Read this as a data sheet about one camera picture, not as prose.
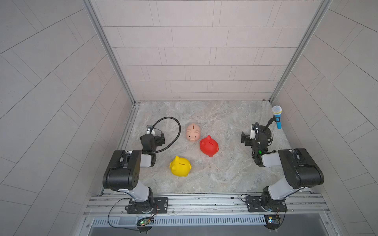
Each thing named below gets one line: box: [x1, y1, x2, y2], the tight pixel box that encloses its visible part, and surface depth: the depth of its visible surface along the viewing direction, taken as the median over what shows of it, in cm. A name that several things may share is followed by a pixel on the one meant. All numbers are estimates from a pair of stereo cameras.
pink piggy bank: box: [186, 123, 201, 143], surface depth 91 cm
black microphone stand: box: [259, 114, 281, 139], surface depth 96 cm
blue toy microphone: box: [271, 105, 283, 130], surface depth 82 cm
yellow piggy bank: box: [169, 155, 192, 177], surface depth 78 cm
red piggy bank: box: [199, 135, 220, 158], surface depth 86 cm
